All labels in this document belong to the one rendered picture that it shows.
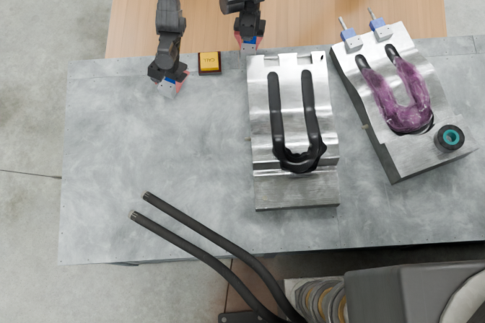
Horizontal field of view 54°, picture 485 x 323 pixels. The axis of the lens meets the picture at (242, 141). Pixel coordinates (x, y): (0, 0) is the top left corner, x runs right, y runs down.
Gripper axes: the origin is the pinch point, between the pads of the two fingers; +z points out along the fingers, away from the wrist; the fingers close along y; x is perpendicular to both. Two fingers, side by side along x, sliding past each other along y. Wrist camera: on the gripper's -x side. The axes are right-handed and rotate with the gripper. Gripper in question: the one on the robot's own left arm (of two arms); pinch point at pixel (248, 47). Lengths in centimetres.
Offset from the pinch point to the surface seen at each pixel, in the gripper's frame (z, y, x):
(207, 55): 2.9, -13.6, -3.4
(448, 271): -65, 23, -122
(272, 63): 1.5, 8.7, -6.2
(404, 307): -63, 20, -124
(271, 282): 29, 16, -70
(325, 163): 15.2, 28.3, -35.9
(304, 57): -0.4, 19.2, -3.3
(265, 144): 10.2, 9.8, -35.9
